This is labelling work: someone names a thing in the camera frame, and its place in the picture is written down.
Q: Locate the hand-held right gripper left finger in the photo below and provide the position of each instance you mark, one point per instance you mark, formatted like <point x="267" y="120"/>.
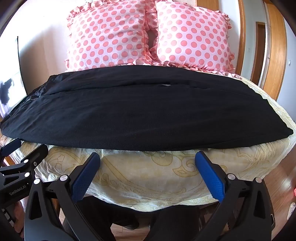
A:
<point x="83" y="176"/>

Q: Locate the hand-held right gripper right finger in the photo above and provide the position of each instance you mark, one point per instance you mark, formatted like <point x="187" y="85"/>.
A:
<point x="211" y="176"/>

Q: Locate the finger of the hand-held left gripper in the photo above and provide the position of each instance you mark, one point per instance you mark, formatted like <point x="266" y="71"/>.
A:
<point x="37" y="154"/>
<point x="11" y="146"/>

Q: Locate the black pants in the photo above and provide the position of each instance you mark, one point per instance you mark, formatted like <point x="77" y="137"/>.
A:
<point x="138" y="111"/>

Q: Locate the yellow patterned bedspread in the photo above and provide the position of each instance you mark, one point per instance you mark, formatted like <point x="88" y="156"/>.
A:
<point x="150" y="176"/>

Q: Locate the brown door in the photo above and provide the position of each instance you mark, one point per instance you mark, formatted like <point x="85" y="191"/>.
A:
<point x="258" y="53"/>

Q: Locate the pink polka dot pillow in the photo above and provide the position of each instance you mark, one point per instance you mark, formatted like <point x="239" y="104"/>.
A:
<point x="106" y="34"/>
<point x="192" y="37"/>

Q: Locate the wooden sliding door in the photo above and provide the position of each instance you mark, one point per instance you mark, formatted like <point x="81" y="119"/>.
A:
<point x="276" y="51"/>

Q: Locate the wall mirror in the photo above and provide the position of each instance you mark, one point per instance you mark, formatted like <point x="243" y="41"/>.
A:
<point x="9" y="90"/>

